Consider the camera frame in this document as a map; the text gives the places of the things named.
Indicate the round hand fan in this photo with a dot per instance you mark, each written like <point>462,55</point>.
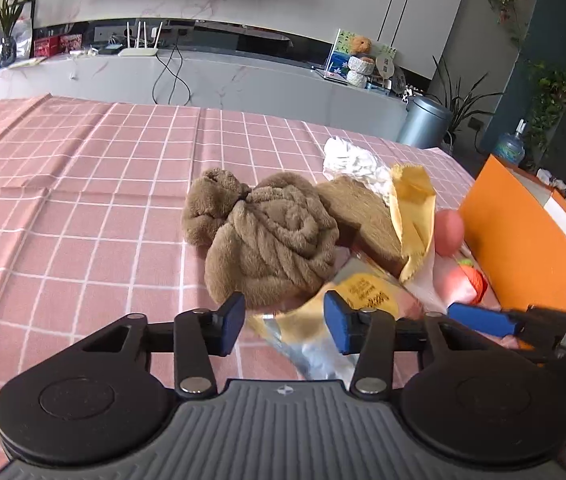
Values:
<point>385,67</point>

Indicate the orange crochet strawberry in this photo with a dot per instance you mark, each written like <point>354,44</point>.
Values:
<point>478,285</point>

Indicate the long-leaf potted plant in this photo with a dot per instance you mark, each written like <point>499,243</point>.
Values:
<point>463,105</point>

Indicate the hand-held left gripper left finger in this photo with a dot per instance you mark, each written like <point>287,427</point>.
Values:
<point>233,322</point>

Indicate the blue water bottle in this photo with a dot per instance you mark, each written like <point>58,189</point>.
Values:
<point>509,147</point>

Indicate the green picture calendar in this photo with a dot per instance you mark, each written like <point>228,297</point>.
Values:
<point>341,52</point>

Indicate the hanging ivy plant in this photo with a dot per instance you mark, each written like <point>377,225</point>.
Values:
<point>503,2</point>

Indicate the yellow foil bag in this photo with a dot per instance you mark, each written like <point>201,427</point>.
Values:
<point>413,200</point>

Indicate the brown fluffy towel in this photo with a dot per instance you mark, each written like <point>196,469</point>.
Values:
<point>263,230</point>

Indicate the white marble cabinet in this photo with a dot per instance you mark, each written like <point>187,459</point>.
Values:
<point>263,80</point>

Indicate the white woven basket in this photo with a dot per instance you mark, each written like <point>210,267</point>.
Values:
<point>357,78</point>
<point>360,64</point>

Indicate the white crumpled tissue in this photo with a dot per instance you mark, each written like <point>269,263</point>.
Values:
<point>350,162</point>

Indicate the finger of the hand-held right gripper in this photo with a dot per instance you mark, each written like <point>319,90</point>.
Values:
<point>483,320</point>

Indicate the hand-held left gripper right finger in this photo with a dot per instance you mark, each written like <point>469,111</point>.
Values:
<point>340,320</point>

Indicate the red box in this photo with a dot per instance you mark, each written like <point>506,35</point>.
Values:
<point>70,43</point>
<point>45,46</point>

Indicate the pink checked tablecloth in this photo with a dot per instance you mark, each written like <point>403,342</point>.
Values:
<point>88,200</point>

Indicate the orange box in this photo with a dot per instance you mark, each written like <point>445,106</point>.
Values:
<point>513,240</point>

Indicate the brown teddy bear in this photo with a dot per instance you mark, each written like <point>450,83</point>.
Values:
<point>361,45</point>

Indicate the pink makeup sponge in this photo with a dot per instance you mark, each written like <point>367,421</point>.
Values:
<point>448,232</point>

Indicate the white router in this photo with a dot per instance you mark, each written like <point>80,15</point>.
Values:
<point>138,51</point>

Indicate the leafy green plant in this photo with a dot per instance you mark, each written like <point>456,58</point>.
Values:
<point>553,95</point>

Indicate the grey trash can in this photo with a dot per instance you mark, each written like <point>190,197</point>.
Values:
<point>423,122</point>

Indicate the brown scouring sponge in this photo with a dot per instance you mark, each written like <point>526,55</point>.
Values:
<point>358,215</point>

